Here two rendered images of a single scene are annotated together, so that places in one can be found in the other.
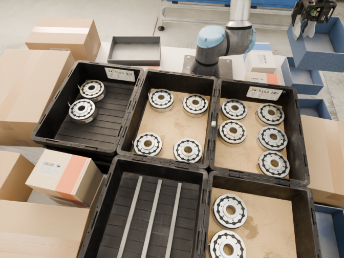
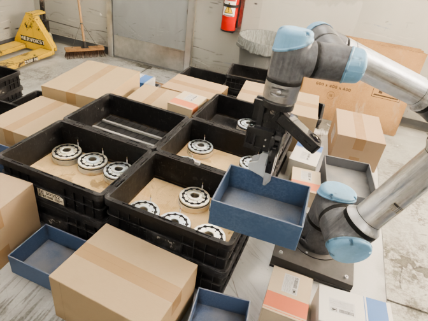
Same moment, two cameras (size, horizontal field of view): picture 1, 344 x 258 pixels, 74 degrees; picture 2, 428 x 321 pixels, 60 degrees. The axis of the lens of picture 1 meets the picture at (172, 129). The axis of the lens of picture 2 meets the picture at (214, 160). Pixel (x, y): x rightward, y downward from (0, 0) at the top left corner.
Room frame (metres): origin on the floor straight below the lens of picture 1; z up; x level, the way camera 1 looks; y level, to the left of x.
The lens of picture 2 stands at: (0.61, -1.17, 1.64)
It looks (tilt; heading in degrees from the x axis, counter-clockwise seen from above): 33 degrees down; 97
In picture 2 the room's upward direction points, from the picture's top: 8 degrees clockwise
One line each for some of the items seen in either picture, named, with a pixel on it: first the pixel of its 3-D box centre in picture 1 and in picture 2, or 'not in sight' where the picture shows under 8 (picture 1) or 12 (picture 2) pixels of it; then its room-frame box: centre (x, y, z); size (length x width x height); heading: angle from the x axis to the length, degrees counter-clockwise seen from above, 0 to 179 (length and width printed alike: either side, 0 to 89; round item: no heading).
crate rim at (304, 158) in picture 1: (256, 125); (186, 194); (0.44, -0.30, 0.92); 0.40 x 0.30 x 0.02; 169
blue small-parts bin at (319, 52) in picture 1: (318, 42); (260, 204); (0.65, -0.49, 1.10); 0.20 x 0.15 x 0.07; 173
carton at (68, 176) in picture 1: (64, 175); (187, 107); (0.27, 0.35, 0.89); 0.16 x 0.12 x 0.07; 77
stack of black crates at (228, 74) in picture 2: not in sight; (248, 99); (0.47, 1.76, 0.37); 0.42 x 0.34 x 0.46; 173
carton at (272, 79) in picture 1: (261, 86); (285, 300); (0.79, -0.45, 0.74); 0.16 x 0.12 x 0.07; 82
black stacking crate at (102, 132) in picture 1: (97, 110); (244, 128); (0.55, 0.29, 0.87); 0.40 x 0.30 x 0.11; 169
